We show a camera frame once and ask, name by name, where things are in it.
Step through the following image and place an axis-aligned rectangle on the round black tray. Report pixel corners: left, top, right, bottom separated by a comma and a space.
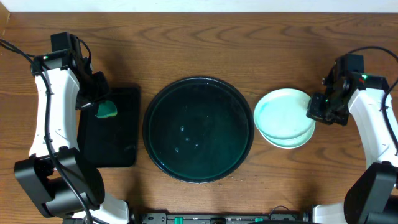
142, 77, 254, 184

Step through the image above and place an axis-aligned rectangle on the black rectangular tray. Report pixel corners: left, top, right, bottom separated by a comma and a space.
77, 87, 141, 168

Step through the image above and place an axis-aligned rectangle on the mint green plate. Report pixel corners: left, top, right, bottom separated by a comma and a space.
262, 126, 315, 149
254, 88, 315, 140

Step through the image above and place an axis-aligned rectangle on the green scouring sponge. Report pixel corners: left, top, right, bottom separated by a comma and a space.
96, 100, 118, 119

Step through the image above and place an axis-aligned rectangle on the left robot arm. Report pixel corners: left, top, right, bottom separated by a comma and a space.
14, 55, 130, 223

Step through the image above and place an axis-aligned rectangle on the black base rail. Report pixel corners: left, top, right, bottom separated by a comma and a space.
130, 206, 312, 224

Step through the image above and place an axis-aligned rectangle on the mint green plate front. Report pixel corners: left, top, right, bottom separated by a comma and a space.
262, 126, 315, 149

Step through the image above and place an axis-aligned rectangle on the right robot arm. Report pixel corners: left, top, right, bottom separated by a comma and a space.
307, 72, 397, 223

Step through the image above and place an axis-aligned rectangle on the brown side panel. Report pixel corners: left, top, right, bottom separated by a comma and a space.
0, 3, 11, 37

